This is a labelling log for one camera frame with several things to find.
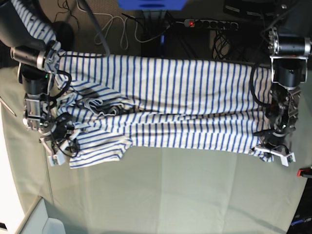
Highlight blue striped white t-shirt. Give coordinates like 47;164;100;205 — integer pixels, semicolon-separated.
12;0;268;169

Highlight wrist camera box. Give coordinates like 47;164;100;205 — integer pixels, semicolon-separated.
280;152;296;167
48;154;66;166

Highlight white box corner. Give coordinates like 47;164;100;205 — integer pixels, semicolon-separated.
16;196;66;234

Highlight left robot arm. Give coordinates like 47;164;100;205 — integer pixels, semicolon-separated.
249;0;312;161

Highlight white power strip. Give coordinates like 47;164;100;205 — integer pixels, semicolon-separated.
183;19;239;31

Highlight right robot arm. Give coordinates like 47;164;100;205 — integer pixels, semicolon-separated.
0;0;81;166

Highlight black round base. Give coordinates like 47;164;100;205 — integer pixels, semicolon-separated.
52;21;75;51

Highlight grey-green table cloth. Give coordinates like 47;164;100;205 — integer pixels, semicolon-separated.
0;67;312;234

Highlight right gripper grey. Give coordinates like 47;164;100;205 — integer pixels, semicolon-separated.
39;114;80;158

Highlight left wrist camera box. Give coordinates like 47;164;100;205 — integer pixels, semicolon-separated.
280;152;296;167

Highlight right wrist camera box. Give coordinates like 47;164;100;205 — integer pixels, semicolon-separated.
48;154;66;166

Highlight black flat boxes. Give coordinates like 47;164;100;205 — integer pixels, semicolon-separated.
223;0;265;19

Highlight blue plastic block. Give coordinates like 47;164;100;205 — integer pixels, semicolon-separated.
117;0;187;10

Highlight red clamp right edge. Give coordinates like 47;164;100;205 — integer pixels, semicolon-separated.
297;167;312;179

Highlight white looped cable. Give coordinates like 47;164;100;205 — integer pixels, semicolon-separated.
77;0;147;51

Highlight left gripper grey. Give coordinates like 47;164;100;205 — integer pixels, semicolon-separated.
253;130;293;158

